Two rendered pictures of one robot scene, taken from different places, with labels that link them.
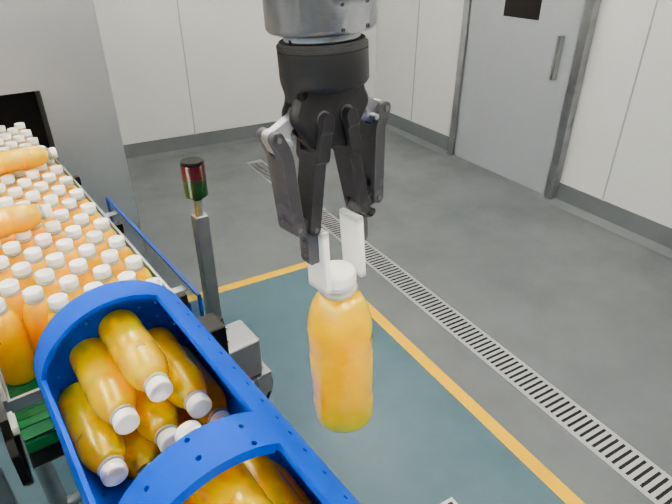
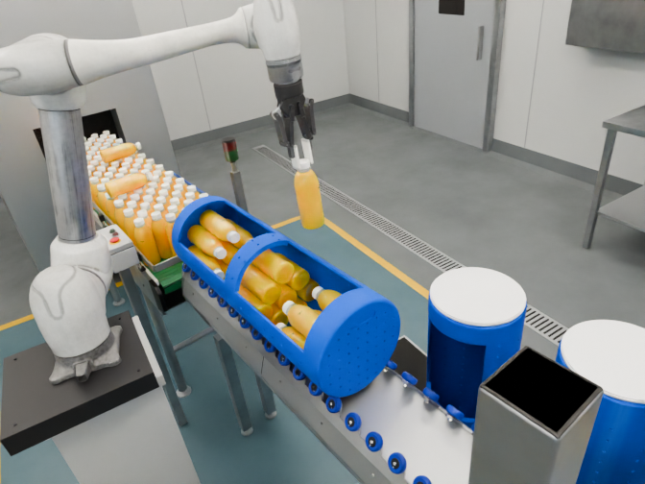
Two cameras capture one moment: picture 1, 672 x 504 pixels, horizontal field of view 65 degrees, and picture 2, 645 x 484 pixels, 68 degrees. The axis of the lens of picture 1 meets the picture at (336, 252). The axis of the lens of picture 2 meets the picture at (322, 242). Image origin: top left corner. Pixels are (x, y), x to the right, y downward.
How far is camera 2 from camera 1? 84 cm
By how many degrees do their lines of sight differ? 2
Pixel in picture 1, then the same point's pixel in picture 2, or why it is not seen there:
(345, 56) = (295, 86)
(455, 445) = (411, 313)
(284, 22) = (274, 79)
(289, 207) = (282, 136)
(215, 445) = (263, 240)
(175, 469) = (250, 249)
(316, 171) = (290, 124)
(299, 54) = (280, 87)
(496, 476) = not seen: hidden behind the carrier
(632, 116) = (537, 82)
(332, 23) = (289, 78)
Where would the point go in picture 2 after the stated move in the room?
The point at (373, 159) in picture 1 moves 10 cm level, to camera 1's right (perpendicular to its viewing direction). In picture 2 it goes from (310, 119) to (346, 115)
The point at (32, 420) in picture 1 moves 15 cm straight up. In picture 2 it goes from (164, 278) to (154, 247)
